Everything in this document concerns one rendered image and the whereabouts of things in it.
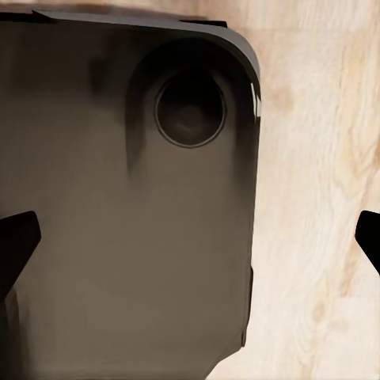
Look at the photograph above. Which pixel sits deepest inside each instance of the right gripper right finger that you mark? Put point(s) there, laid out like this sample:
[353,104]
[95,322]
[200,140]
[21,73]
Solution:
[367,234]

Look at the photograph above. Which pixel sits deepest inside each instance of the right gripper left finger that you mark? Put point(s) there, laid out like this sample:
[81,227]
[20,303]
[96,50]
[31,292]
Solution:
[19,237]

